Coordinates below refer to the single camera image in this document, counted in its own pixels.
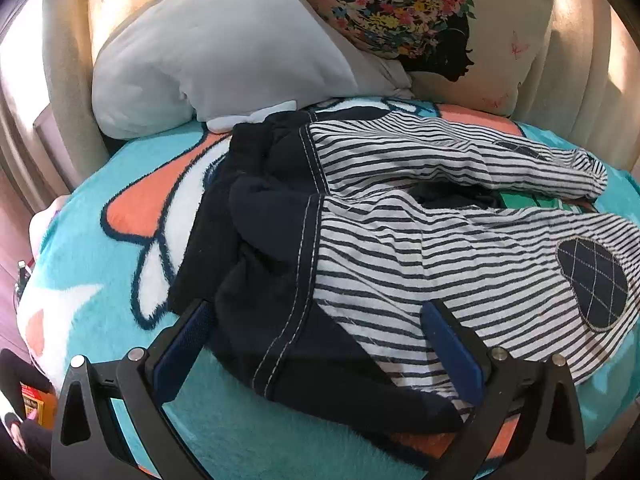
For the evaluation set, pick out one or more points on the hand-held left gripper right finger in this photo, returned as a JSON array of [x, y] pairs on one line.
[[452, 355]]

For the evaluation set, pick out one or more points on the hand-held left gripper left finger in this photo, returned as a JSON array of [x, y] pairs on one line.
[[182, 345]]

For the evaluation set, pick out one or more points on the navy striped pants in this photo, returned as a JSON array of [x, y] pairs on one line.
[[380, 260]]

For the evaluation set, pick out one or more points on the cartoon printed blanket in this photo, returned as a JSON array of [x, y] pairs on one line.
[[90, 260]]

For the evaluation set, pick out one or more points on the orange box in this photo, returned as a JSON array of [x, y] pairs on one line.
[[37, 405]]

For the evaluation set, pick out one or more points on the dark bottle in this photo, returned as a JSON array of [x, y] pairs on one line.
[[22, 277]]

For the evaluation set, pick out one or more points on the dark cloth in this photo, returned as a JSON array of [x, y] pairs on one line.
[[25, 460]]

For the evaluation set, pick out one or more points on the grey plush pillow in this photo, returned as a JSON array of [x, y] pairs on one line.
[[225, 60]]

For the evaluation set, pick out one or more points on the floral printed cushion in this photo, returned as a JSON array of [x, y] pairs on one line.
[[500, 35]]

